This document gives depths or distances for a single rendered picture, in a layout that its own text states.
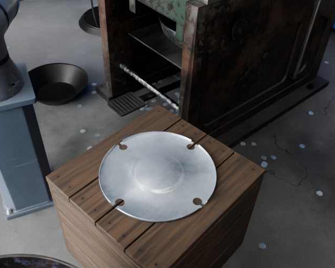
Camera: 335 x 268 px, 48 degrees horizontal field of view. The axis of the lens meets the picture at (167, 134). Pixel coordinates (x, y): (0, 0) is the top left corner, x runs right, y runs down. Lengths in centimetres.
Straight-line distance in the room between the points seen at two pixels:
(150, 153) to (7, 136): 40
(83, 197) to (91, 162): 11
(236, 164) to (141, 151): 25
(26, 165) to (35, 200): 17
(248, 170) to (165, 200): 23
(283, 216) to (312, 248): 14
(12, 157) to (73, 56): 100
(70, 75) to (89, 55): 24
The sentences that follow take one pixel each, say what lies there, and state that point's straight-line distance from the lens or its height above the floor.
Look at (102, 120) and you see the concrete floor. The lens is 162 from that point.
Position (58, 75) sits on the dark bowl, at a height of 2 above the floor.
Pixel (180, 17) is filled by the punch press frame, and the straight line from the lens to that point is 123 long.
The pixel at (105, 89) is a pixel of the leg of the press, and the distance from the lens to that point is 175.
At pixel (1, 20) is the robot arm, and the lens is 103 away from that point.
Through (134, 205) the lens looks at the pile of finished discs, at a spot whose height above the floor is 35.
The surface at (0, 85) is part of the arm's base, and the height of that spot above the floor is 49.
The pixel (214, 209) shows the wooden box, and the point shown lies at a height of 35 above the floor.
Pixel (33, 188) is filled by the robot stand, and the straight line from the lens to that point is 128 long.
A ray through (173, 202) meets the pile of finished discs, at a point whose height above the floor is 35.
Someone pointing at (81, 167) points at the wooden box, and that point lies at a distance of 96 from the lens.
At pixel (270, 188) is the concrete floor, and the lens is 142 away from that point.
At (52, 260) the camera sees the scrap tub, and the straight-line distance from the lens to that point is 67.
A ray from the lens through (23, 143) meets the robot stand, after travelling 114.
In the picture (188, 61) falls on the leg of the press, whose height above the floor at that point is 44.
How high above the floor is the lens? 105
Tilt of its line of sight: 43 degrees down
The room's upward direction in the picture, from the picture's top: 3 degrees clockwise
